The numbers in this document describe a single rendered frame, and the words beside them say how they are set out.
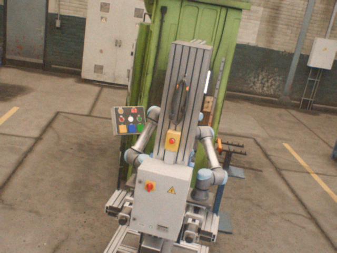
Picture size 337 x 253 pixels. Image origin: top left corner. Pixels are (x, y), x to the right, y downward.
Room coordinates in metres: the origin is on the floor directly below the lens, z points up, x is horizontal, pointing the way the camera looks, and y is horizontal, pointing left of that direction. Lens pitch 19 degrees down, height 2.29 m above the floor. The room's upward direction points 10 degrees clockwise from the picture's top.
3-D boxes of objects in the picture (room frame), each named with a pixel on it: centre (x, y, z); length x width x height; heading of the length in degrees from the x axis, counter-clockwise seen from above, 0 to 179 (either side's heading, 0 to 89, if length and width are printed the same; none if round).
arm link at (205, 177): (2.65, -0.36, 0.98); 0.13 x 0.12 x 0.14; 117
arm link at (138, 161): (2.73, 0.14, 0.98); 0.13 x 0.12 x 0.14; 51
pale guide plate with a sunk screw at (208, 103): (3.91, -0.39, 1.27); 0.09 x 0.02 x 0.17; 101
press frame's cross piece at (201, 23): (4.09, -0.09, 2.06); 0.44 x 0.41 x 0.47; 11
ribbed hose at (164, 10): (3.78, 0.22, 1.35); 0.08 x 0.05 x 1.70; 101
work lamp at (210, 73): (3.90, -0.37, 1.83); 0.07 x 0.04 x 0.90; 101
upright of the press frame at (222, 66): (4.15, -0.42, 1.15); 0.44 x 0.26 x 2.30; 11
